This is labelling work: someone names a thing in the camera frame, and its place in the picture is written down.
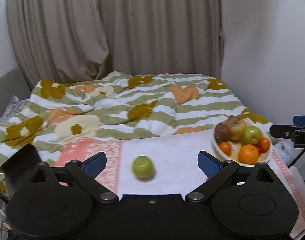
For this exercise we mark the green apple front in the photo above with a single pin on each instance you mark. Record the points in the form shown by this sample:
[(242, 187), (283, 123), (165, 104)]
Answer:
[(252, 135)]

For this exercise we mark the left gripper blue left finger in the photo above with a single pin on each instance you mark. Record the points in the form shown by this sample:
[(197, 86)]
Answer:
[(84, 175)]

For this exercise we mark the large orange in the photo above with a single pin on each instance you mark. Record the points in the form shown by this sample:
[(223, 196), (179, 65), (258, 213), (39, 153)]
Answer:
[(248, 154)]

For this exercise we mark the large blemished apple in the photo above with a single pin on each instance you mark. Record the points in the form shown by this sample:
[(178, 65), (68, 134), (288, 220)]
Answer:
[(236, 125)]

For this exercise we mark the pink floral table cloth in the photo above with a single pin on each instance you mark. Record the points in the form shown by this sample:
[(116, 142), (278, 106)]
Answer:
[(174, 158)]

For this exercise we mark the black box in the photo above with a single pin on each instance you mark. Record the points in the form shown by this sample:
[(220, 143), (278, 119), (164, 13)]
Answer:
[(18, 168)]

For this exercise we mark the small mandarin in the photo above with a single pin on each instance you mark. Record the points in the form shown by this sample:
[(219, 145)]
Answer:
[(226, 147), (264, 144)]

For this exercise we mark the green apple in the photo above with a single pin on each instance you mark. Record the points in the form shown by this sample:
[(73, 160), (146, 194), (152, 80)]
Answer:
[(143, 167), (252, 135)]

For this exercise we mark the beige curtain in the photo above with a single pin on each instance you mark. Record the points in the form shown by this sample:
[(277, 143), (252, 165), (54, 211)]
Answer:
[(82, 40)]

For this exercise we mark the red plum front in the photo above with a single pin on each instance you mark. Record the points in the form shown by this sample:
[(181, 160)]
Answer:
[(259, 148)]

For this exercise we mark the patterned grey pillow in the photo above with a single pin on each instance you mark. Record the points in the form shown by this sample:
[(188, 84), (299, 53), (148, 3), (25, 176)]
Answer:
[(14, 107)]

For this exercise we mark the brown kiwi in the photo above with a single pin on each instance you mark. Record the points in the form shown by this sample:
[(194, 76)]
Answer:
[(222, 133)]

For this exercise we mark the striped floral duvet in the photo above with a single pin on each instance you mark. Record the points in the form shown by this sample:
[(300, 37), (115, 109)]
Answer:
[(118, 107)]

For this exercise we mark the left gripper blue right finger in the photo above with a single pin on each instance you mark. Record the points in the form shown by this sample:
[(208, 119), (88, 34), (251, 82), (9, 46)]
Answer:
[(218, 173)]

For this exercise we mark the grey sofa backrest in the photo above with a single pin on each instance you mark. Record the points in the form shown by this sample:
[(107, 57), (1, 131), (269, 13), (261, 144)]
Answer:
[(13, 83)]

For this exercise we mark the cream bowl with duck print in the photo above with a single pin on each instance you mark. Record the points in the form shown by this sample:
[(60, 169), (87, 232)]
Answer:
[(241, 141)]

